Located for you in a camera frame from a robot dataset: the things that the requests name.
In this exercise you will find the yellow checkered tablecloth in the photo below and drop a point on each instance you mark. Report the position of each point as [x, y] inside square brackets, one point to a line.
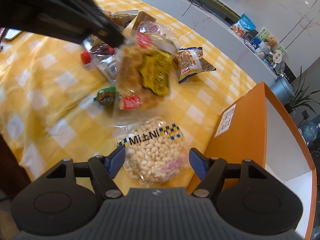
[47, 107]

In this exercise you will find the teddy bear toy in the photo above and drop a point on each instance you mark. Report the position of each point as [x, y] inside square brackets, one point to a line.
[271, 41]

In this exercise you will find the pink pastry clear pack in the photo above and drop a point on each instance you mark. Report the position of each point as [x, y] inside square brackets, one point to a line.
[154, 31]

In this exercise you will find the potted green plant right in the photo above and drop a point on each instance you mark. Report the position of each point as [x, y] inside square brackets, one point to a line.
[302, 96]

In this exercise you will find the brown blue chip bag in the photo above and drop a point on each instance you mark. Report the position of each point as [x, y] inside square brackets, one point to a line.
[190, 62]

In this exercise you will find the green candy tube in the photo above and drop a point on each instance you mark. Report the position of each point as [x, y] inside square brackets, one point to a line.
[105, 96]

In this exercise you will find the red cap sauce bottle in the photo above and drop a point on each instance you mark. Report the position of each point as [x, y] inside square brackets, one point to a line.
[103, 50]

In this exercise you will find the blue snack bag on counter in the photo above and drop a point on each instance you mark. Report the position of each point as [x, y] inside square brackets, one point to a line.
[243, 25]

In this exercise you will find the MiNi white bean bag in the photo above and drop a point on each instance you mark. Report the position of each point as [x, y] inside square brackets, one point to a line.
[155, 151]

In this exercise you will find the brown mushroom snack bag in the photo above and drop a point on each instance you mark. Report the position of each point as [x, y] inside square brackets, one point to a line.
[122, 18]

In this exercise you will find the orange cardboard box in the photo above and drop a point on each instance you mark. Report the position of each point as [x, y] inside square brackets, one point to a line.
[261, 182]

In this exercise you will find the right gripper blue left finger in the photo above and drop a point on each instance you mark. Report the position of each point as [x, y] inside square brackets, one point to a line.
[114, 161]

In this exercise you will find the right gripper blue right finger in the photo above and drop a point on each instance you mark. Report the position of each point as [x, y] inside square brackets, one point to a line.
[198, 162]

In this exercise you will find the grey metal trash can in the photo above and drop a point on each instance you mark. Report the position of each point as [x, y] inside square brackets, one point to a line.
[283, 90]

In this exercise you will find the waffle pack yellow label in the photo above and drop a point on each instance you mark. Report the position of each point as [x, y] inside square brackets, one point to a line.
[144, 69]

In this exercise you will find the water jug bottle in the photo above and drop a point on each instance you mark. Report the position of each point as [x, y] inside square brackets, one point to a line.
[310, 132]

